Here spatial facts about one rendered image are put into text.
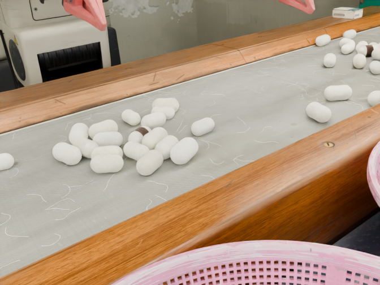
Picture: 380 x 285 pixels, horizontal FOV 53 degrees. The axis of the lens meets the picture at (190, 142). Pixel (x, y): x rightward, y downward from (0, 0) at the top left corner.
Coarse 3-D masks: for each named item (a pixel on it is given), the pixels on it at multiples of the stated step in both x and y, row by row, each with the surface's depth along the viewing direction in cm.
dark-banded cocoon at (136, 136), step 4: (148, 128) 44; (132, 132) 43; (136, 132) 43; (128, 136) 43; (132, 136) 43; (136, 136) 43; (140, 136) 43; (128, 140) 43; (132, 140) 43; (136, 140) 42; (140, 140) 43
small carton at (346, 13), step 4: (336, 8) 94; (340, 8) 94; (344, 8) 94; (348, 8) 93; (352, 8) 93; (356, 8) 92; (360, 8) 92; (332, 12) 95; (336, 12) 94; (340, 12) 93; (344, 12) 92; (348, 12) 92; (352, 12) 91; (356, 12) 91; (360, 12) 92; (332, 16) 95; (336, 16) 94; (340, 16) 94; (344, 16) 93; (348, 16) 92; (352, 16) 91; (356, 16) 91; (360, 16) 92
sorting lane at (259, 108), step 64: (256, 64) 71; (320, 64) 68; (64, 128) 50; (128, 128) 49; (256, 128) 46; (320, 128) 45; (0, 192) 37; (64, 192) 36; (128, 192) 36; (0, 256) 29
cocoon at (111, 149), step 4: (96, 148) 40; (100, 148) 40; (104, 148) 40; (108, 148) 40; (112, 148) 40; (116, 148) 40; (120, 148) 41; (92, 152) 40; (96, 152) 40; (100, 152) 40; (104, 152) 40; (108, 152) 40; (112, 152) 40; (116, 152) 40; (120, 152) 40; (92, 156) 40; (120, 156) 40
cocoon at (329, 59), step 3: (327, 54) 67; (330, 54) 66; (333, 54) 66; (324, 57) 67; (327, 57) 65; (330, 57) 65; (333, 57) 65; (324, 60) 66; (327, 60) 65; (330, 60) 65; (333, 60) 65; (324, 63) 66; (327, 63) 65; (330, 63) 65; (333, 63) 65; (327, 66) 66; (330, 66) 65
